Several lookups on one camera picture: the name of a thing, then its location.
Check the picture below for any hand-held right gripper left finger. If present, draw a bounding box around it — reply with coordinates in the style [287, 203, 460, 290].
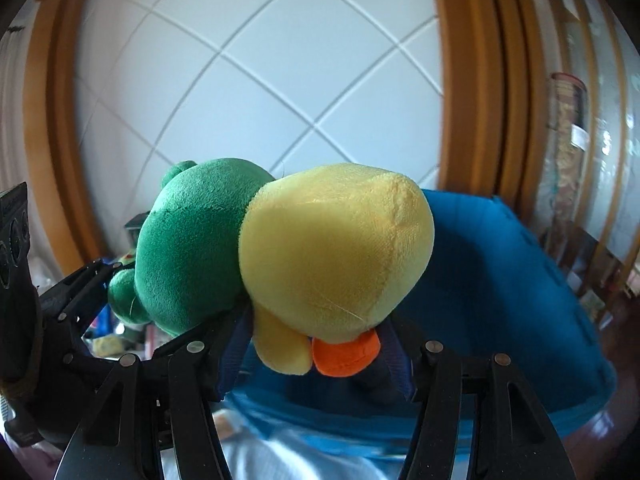
[54, 305, 253, 480]

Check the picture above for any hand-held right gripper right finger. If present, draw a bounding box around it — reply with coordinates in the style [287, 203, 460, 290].
[377, 312, 576, 480]

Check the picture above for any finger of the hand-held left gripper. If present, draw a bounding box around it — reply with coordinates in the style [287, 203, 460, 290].
[45, 327, 122, 401]
[39, 259, 118, 327]

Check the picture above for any blue fabric storage basket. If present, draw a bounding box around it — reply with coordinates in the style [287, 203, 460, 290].
[225, 187, 617, 461]

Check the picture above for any green yellow plush toy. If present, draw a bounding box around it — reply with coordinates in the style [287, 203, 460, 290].
[107, 159, 435, 378]

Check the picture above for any wooden glass cabinet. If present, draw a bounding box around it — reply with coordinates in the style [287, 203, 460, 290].
[537, 0, 640, 331]

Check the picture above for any wooden door frame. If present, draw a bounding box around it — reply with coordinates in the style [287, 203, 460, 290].
[427, 0, 543, 221]
[22, 0, 108, 276]

